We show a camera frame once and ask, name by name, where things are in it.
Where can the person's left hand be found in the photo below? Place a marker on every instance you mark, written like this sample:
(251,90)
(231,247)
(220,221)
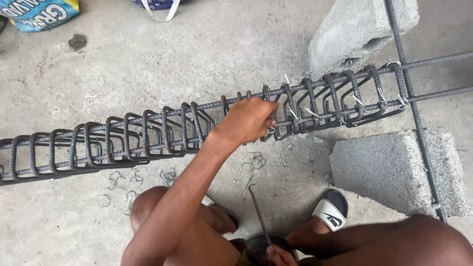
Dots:
(245,120)

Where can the person's right hand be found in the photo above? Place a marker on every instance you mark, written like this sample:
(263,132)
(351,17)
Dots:
(282,256)

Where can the person's left fingers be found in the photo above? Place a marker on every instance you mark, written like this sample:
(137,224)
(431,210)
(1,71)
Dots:
(270,114)

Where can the person's right fingers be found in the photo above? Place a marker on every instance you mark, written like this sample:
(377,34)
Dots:
(275,254)

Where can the steel rebar tying hook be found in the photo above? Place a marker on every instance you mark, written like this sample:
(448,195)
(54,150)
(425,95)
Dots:
(259,214)

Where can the black round bowl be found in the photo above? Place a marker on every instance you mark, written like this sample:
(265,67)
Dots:
(257,245)

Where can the black and white slide sandal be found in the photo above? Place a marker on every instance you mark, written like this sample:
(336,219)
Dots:
(330,210)
(225,212)

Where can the person's right leg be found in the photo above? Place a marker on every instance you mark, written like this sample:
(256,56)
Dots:
(388,244)

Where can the person's leg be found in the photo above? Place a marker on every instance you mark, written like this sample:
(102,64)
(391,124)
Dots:
(147,207)
(388,244)

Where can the grey concrete block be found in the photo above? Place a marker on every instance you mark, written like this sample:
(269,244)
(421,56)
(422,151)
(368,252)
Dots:
(351,33)
(384,170)

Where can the steel rebar cage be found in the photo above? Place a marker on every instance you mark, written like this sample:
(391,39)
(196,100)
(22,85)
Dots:
(147,125)

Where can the person's left leg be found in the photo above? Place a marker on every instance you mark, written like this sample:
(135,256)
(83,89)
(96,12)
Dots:
(147,207)

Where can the single long steel rebar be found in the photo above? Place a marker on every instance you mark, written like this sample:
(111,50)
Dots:
(414,107)

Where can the blue printed sack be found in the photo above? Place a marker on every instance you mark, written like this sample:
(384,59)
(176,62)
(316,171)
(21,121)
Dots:
(37,13)

